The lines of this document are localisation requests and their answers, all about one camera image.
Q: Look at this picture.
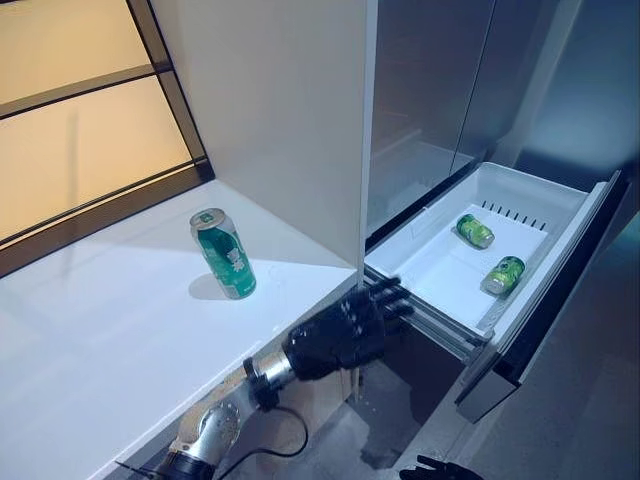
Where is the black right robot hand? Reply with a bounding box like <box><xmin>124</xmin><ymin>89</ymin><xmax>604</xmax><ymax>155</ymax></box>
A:
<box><xmin>398</xmin><ymin>454</ymin><xmax>484</xmax><ymax>480</ymax></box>

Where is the white cabinet panel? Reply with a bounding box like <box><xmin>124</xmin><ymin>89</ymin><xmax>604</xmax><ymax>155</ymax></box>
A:
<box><xmin>149</xmin><ymin>0</ymin><xmax>379</xmax><ymax>271</ymax></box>

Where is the tall green drink can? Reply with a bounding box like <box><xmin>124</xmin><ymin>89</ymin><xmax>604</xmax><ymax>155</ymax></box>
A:
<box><xmin>189</xmin><ymin>207</ymin><xmax>258</xmax><ymax>301</ymax></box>

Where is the white fridge drawer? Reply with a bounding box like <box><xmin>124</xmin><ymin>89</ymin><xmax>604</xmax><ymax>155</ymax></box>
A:
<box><xmin>363</xmin><ymin>160</ymin><xmax>632</xmax><ymax>425</ymax></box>

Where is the stainless steel fridge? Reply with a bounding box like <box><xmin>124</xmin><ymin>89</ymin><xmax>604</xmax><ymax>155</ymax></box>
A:
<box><xmin>363</xmin><ymin>0</ymin><xmax>640</xmax><ymax>425</ymax></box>

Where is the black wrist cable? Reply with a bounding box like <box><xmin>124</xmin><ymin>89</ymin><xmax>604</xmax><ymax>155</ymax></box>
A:
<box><xmin>212</xmin><ymin>399</ymin><xmax>308</xmax><ymax>480</ymax></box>

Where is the dark framed window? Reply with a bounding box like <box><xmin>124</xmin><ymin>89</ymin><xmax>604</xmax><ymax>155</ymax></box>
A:
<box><xmin>0</xmin><ymin>0</ymin><xmax>217</xmax><ymax>279</ymax></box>

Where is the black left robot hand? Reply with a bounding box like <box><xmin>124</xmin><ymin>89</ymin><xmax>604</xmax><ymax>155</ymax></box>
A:
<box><xmin>281</xmin><ymin>277</ymin><xmax>415</xmax><ymax>384</ymax></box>

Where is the short green drink can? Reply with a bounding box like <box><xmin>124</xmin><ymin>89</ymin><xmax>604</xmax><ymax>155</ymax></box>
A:
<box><xmin>455</xmin><ymin>213</ymin><xmax>496</xmax><ymax>249</ymax></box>
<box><xmin>480</xmin><ymin>255</ymin><xmax>527</xmax><ymax>298</ymax></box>

